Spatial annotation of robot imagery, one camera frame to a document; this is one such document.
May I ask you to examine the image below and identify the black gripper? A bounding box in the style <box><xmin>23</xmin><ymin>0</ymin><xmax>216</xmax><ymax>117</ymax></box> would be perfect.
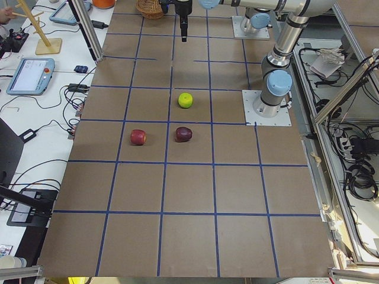
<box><xmin>159</xmin><ymin>0</ymin><xmax>192</xmax><ymax>42</ymax></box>

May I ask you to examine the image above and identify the green apple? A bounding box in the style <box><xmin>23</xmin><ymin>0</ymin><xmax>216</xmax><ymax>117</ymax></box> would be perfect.
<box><xmin>178</xmin><ymin>92</ymin><xmax>193</xmax><ymax>109</ymax></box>

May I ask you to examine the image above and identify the dark red apple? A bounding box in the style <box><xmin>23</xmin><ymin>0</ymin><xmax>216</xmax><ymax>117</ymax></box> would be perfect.
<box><xmin>175</xmin><ymin>127</ymin><xmax>192</xmax><ymax>143</ymax></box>

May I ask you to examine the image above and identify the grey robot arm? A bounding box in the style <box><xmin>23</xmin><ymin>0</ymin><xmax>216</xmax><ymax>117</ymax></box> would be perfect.
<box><xmin>198</xmin><ymin>1</ymin><xmax>335</xmax><ymax>118</ymax></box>
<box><xmin>240</xmin><ymin>8</ymin><xmax>270</xmax><ymax>34</ymax></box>

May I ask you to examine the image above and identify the woven wicker basket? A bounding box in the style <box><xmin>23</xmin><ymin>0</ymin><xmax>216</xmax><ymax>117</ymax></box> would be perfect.
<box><xmin>136</xmin><ymin>0</ymin><xmax>163</xmax><ymax>20</ymax></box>

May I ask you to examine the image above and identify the person's hand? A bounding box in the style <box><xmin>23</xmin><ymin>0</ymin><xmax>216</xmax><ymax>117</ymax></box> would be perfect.
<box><xmin>0</xmin><ymin>7</ymin><xmax>16</xmax><ymax>25</ymax></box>

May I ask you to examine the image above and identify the orange round object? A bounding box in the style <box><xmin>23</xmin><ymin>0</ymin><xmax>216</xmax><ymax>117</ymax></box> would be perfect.
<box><xmin>92</xmin><ymin>0</ymin><xmax>115</xmax><ymax>9</ymax></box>

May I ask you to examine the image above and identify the black power adapter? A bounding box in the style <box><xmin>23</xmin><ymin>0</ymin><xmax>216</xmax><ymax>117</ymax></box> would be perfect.
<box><xmin>91</xmin><ymin>20</ymin><xmax>109</xmax><ymax>29</ymax></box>

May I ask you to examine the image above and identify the small blue device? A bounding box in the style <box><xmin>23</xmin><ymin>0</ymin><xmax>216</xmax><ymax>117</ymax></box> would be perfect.
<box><xmin>74</xmin><ymin>65</ymin><xmax>88</xmax><ymax>73</ymax></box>

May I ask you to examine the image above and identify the blue teach pendant far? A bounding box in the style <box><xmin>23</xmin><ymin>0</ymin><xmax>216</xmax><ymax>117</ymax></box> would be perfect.
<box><xmin>49</xmin><ymin>1</ymin><xmax>77</xmax><ymax>26</ymax></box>

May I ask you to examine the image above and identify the blue teach pendant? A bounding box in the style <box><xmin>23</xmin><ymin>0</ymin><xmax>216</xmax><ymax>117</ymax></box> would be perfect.
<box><xmin>49</xmin><ymin>1</ymin><xmax>77</xmax><ymax>26</ymax></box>
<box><xmin>6</xmin><ymin>58</ymin><xmax>55</xmax><ymax>96</ymax></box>

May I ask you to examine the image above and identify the wooden mug tree stand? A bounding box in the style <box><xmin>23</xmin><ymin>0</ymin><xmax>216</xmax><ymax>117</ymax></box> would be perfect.
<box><xmin>15</xmin><ymin>0</ymin><xmax>62</xmax><ymax>55</ymax></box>

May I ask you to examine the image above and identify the crumpled white paper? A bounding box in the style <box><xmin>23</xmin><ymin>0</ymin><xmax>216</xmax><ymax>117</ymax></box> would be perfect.
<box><xmin>310</xmin><ymin>48</ymin><xmax>345</xmax><ymax>79</ymax></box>

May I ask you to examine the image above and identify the blue teach pendant near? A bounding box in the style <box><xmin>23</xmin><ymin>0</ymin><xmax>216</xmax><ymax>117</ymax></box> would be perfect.
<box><xmin>6</xmin><ymin>58</ymin><xmax>55</xmax><ymax>96</ymax></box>

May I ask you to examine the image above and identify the black monitor stand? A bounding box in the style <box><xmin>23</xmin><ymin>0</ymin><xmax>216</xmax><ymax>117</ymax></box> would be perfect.
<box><xmin>1</xmin><ymin>121</ymin><xmax>57</xmax><ymax>266</ymax></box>

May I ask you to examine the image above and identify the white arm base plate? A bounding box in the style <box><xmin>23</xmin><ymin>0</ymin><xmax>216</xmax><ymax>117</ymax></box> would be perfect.
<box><xmin>232</xmin><ymin>14</ymin><xmax>270</xmax><ymax>40</ymax></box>
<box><xmin>242</xmin><ymin>90</ymin><xmax>292</xmax><ymax>127</ymax></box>

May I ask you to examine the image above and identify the aluminium frame post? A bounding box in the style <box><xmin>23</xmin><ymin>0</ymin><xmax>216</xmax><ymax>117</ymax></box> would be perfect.
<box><xmin>68</xmin><ymin>0</ymin><xmax>104</xmax><ymax>62</ymax></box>

